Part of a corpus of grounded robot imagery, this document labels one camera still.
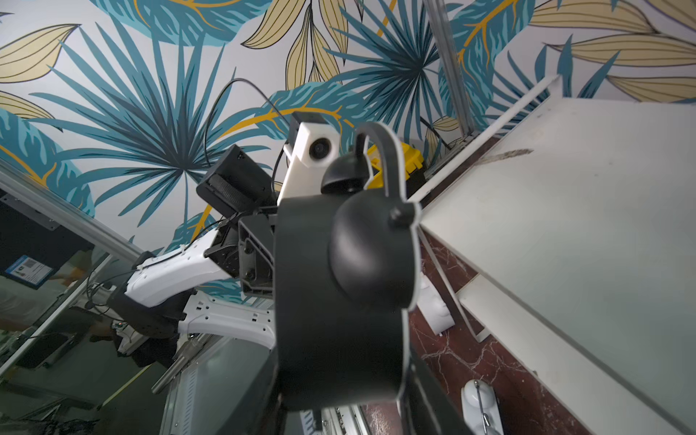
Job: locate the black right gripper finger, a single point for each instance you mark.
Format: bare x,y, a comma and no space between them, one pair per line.
426,409

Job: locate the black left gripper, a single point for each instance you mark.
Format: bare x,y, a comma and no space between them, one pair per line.
245,251

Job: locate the black twin-bell alarm clock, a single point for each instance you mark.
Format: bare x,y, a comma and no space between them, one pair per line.
347,267

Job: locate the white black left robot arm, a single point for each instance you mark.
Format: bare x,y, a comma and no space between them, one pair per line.
164,298

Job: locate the white two-tier shelf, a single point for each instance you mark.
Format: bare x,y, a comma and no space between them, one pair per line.
580,224

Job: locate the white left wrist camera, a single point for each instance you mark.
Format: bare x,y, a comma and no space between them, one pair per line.
314,145

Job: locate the aluminium corner post left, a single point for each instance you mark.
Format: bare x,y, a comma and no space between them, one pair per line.
452,85

